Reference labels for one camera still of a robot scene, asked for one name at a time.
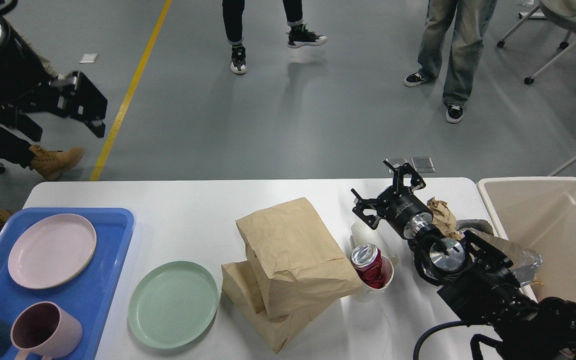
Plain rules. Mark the blue plastic tray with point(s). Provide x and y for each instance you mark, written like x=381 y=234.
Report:
x=89 y=295

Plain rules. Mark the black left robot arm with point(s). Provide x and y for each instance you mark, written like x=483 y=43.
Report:
x=26 y=87

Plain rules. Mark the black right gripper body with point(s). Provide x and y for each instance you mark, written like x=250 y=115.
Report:
x=406 y=214

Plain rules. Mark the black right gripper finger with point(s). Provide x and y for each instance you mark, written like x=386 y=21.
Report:
x=369 y=210
x=406 y=180

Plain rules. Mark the beige plastic bin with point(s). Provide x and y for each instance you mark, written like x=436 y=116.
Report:
x=538 y=213

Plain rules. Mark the person in black trousers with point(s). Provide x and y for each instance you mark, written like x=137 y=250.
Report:
x=298 y=35

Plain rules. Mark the green plate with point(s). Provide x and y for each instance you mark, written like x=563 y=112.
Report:
x=173 y=305

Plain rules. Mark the seated person tan boots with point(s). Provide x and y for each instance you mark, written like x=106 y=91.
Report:
x=50 y=164

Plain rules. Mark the metal floor socket plate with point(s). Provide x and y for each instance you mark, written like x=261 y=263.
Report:
x=421 y=164

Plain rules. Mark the white office chair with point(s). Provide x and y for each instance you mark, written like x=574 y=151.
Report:
x=562 y=14

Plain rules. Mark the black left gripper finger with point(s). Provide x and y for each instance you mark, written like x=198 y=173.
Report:
x=78 y=98

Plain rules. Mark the grey crumpled wrapper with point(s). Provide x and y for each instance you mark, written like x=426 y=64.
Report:
x=481 y=225

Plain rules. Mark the clear plastic wrapper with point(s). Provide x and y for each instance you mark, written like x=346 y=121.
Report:
x=525 y=262

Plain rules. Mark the white paper scrap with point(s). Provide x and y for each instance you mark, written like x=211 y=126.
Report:
x=89 y=58

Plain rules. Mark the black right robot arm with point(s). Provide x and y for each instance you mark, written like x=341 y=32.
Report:
x=473 y=277

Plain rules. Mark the white paper cup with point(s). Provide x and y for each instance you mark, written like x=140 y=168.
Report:
x=361 y=234

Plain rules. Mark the pink plate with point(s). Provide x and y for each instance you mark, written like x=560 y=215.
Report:
x=52 y=251

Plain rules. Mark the upper brown paper bag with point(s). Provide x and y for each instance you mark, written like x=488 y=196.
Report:
x=296 y=262

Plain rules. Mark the crumpled brown paper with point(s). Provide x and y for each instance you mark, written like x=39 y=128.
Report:
x=444 y=219

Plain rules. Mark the pink mug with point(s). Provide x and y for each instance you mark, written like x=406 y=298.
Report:
x=44 y=328

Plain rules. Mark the crushed red soda can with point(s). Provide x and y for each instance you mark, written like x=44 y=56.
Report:
x=367 y=262

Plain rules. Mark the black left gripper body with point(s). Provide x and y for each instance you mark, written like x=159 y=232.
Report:
x=25 y=85

